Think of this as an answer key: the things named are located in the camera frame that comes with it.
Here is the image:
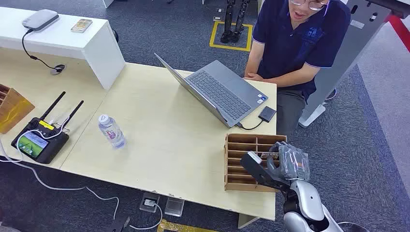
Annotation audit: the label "person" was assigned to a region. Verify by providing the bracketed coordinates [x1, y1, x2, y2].
[243, 0, 352, 138]

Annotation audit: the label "small black square hub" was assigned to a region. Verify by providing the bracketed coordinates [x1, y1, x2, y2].
[258, 106, 277, 123]

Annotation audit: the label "clear floor socket lid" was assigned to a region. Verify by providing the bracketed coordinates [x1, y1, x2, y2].
[164, 197, 186, 218]

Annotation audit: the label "wooden slotted card organizer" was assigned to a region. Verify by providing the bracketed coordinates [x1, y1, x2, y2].
[223, 133, 288, 193]

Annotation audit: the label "grey round desk grommet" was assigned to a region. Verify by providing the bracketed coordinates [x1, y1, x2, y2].
[50, 64, 67, 76]

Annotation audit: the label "white desk riser shelf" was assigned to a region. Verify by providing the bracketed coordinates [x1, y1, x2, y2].
[0, 6, 126, 90]

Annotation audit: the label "yellow floor tape square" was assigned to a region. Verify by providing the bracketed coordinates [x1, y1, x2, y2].
[209, 20, 254, 53]

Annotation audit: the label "red bar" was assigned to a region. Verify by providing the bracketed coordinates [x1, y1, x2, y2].
[384, 14, 410, 54]

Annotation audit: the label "yellow floor tape strip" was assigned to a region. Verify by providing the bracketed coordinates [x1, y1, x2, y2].
[156, 219, 219, 232]

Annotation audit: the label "white power plug cable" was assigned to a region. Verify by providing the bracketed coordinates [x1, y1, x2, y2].
[129, 202, 163, 231]

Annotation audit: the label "grey standing panel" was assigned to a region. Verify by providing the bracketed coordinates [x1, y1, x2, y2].
[298, 0, 394, 129]

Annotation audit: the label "grey open laptop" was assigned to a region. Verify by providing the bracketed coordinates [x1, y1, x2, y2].
[154, 53, 269, 129]

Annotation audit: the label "black floor bracket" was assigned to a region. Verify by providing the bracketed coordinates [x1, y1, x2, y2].
[108, 216, 131, 232]

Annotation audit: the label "wooden organizer with yellow panel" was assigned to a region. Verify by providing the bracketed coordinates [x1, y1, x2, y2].
[0, 84, 36, 135]

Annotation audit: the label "black humanoid robot legs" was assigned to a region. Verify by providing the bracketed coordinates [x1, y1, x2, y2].
[220, 0, 251, 44]

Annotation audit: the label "person's eyeglasses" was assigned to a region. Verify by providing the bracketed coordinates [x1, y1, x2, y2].
[291, 0, 330, 12]

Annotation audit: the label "long white cable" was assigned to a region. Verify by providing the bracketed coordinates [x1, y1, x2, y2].
[0, 117, 120, 221]

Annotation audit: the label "grey flat rounded device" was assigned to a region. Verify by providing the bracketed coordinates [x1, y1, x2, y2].
[21, 9, 60, 32]

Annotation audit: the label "thin grey floor cable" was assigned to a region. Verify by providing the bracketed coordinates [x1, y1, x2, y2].
[337, 221, 371, 232]

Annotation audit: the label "white table leg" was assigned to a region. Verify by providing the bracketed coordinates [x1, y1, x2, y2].
[237, 213, 261, 230]

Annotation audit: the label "clear plastic water bottle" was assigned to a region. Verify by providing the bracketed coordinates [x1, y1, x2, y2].
[97, 114, 127, 150]

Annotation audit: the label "black device cable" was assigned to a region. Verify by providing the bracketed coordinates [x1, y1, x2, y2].
[21, 29, 64, 71]

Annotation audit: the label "floor power socket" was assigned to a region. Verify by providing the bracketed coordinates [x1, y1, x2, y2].
[139, 192, 161, 214]

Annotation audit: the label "person's hand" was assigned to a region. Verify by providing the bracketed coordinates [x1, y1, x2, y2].
[243, 72, 267, 83]

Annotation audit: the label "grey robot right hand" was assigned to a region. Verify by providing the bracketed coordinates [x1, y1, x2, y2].
[266, 141, 311, 186]

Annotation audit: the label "short black hub cable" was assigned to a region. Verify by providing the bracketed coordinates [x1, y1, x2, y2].
[237, 119, 265, 131]

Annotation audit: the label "black remote controller with antennas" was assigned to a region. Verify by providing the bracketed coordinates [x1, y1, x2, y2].
[11, 91, 85, 165]

